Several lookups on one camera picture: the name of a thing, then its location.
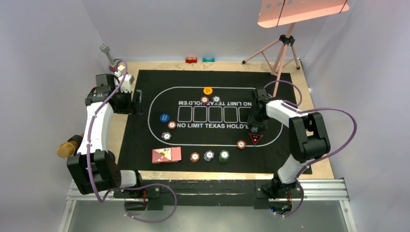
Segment red triangular button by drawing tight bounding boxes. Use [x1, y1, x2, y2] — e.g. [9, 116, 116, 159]
[249, 134, 263, 145]

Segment blue round dealer button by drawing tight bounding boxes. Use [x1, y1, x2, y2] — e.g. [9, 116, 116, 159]
[160, 114, 170, 123]

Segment blue poker chip top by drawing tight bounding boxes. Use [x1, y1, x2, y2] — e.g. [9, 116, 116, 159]
[212, 96, 221, 102]

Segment green poker chip stack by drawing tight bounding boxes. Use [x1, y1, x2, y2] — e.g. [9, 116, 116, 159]
[219, 150, 230, 163]

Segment red poker chip top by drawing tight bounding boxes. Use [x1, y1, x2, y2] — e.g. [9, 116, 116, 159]
[201, 96, 209, 104]

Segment orange round button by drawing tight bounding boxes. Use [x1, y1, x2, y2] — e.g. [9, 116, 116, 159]
[203, 87, 213, 95]

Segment blue poker chip stack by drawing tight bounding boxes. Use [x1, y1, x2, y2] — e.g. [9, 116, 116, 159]
[204, 150, 215, 161]

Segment pink playing card box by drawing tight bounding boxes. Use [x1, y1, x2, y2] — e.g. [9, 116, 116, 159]
[152, 147, 182, 164]

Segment red poker chip stack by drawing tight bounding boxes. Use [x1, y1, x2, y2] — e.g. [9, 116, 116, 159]
[190, 152, 200, 162]

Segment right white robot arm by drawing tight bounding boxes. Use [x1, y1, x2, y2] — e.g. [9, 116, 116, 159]
[247, 88, 331, 198]

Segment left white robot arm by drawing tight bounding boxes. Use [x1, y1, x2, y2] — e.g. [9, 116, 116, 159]
[67, 71, 144, 198]

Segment colourful toy block train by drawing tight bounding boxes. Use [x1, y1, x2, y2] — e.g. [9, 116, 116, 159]
[108, 64, 126, 73]

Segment black poker table mat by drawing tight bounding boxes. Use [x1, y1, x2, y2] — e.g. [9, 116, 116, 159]
[118, 70, 290, 173]

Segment red small block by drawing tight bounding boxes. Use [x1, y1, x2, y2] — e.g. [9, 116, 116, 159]
[185, 57, 198, 63]

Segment teal small block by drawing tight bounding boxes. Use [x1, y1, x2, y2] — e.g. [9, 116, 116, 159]
[202, 57, 215, 62]

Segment gold microphone on stand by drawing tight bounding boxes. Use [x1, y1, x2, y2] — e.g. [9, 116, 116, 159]
[57, 134, 84, 158]

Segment pink music stand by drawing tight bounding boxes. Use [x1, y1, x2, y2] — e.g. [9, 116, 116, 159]
[242, 0, 350, 80]

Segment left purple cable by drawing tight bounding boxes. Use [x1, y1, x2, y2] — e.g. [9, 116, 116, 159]
[87, 59, 177, 224]

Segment purple cable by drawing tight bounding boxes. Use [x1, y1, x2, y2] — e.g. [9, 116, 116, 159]
[87, 59, 177, 224]
[264, 79, 358, 218]

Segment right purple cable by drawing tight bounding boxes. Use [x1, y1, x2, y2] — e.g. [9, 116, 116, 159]
[264, 79, 358, 218]

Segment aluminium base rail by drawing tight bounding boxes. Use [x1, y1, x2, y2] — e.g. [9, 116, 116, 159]
[59, 179, 357, 232]

